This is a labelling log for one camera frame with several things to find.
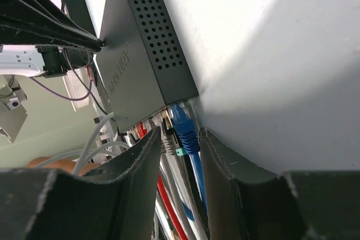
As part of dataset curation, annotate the black network switch box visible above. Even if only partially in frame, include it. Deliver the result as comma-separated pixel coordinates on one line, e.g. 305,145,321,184
96,0,198,132

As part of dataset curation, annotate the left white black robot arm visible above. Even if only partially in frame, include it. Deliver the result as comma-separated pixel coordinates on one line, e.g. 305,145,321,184
1,0,104,78

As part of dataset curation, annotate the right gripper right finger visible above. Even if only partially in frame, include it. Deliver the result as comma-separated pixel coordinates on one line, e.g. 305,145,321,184
199,128,359,239

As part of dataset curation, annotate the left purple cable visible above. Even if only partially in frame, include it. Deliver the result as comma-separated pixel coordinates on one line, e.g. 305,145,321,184
28,51,93,102

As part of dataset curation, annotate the grey ethernet cable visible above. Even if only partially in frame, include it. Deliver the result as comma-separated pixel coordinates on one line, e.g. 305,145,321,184
36,112,130,176

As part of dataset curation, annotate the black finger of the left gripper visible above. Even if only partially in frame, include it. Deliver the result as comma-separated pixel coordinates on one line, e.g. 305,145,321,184
1,0,104,52

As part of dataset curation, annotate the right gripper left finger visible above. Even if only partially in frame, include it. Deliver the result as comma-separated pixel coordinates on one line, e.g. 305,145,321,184
1,128,161,239

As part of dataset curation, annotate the red ethernet cable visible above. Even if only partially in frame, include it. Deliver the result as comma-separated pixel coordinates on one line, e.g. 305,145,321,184
134,121,188,240

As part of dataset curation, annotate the blue ethernet cable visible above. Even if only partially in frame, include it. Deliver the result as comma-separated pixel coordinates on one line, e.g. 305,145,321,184
169,103,209,224

